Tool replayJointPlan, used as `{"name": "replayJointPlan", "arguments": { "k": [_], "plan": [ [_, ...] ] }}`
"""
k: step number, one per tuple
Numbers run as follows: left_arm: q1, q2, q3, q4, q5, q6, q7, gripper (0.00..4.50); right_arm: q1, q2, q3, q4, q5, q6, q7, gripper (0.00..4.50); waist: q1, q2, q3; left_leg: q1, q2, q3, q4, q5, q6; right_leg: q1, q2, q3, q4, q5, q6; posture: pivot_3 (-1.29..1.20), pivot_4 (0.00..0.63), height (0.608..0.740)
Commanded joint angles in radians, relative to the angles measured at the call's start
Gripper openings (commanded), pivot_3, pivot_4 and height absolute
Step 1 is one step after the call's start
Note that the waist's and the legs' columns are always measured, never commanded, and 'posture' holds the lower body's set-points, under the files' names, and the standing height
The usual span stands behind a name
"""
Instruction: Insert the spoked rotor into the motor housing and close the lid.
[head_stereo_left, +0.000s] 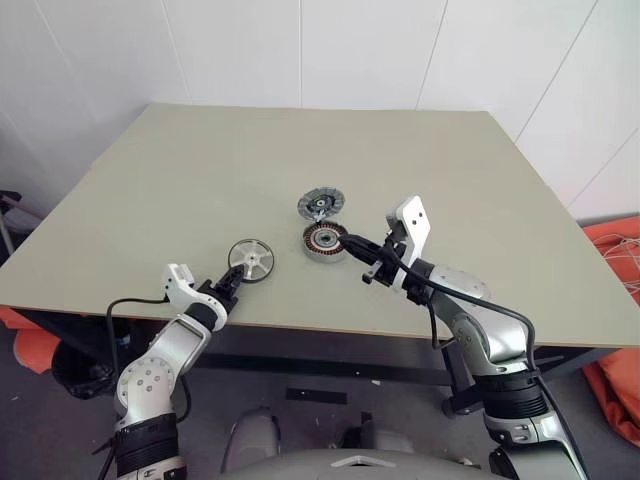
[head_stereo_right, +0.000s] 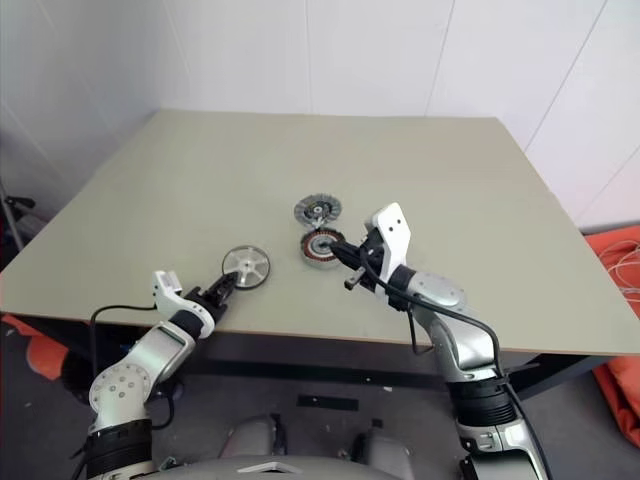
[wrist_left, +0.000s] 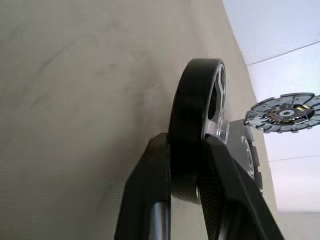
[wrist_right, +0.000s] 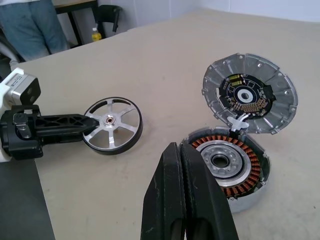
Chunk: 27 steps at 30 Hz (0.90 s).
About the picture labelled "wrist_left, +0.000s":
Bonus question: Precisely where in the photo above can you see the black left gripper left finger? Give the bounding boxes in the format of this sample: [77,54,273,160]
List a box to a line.
[113,133,173,240]

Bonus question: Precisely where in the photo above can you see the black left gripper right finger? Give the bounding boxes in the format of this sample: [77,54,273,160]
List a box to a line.
[199,134,286,240]

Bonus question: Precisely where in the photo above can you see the black spoked rotor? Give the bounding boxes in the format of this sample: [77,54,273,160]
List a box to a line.
[167,57,230,205]

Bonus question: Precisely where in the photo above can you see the silver hinged motor lid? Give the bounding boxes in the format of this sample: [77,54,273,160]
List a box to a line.
[244,92,320,136]

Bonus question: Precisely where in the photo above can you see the grey round motor housing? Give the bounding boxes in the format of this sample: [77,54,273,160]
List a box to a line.
[226,119,264,196]

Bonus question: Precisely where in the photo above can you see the beige table cover cloth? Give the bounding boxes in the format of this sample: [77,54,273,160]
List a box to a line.
[0,0,278,240]

